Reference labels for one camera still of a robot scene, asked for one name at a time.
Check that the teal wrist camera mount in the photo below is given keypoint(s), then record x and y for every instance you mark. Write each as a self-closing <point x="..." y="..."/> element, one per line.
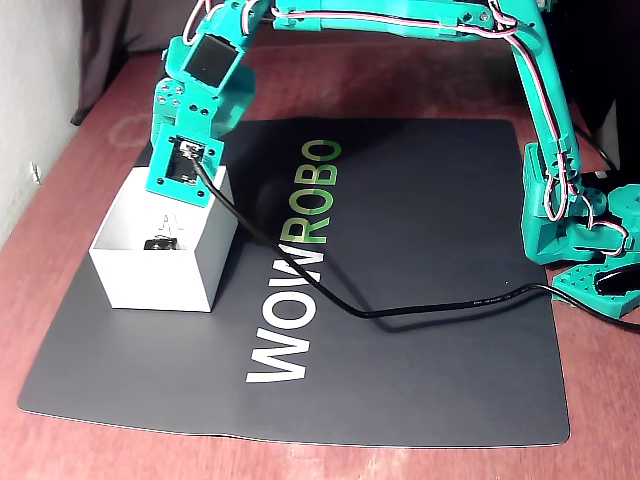
<point x="175" y="190"/>

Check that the white open cardboard box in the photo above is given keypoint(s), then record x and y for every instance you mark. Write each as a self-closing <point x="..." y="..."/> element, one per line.
<point x="150" y="280"/>

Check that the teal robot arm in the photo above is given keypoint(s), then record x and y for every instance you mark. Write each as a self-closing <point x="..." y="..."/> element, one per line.
<point x="545" y="100"/>

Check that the black bulky equipment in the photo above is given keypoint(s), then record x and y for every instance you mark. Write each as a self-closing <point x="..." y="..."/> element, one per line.
<point x="600" y="50"/>

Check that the small white wall clip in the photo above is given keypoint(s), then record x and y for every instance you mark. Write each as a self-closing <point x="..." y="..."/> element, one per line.
<point x="35" y="172"/>

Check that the black WOWROBO printed mat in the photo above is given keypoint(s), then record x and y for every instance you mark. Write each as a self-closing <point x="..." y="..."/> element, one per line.
<point x="150" y="375"/>

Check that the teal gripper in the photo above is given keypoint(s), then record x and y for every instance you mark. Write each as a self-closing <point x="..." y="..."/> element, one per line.
<point x="161" y="115"/>

